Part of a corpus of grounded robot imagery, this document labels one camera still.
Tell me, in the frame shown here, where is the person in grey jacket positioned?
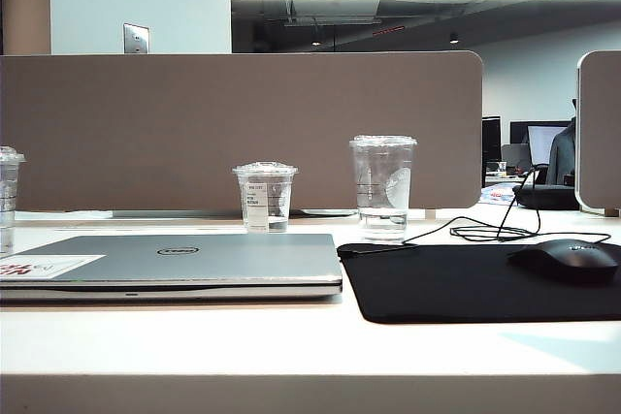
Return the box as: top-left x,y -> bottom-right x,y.
549,97 -> 579,186

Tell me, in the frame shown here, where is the black mouse cable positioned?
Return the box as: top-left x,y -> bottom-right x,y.
404,164 -> 613,244

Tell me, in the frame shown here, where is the white red laptop sticker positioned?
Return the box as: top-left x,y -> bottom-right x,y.
0,253 -> 106,281

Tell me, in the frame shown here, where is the tall clear plastic lidded cup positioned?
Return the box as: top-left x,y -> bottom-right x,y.
348,134 -> 418,242

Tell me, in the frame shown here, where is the wide brown desk divider panel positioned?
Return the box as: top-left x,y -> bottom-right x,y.
0,49 -> 484,212

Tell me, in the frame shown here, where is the metal wall switch plate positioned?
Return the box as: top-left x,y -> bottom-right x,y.
122,22 -> 150,54

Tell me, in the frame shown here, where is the background computer monitor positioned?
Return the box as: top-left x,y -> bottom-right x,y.
508,120 -> 572,171

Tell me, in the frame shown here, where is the black mouse pad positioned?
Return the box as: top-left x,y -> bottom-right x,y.
336,239 -> 621,325

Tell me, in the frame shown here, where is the black computer mouse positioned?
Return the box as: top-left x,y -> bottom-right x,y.
507,239 -> 619,282

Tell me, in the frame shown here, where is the small clear plastic lidded cup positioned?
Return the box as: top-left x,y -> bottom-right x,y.
231,161 -> 299,234

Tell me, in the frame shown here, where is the silver Dell laptop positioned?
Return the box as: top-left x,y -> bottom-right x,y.
0,233 -> 343,303

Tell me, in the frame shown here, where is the narrow brown desk divider panel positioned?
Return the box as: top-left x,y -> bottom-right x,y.
574,49 -> 621,212

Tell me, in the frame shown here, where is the black pouch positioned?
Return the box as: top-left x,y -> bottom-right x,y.
512,182 -> 579,210

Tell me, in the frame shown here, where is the medium clear plastic lidded cup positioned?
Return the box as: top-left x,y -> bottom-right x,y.
0,145 -> 26,256

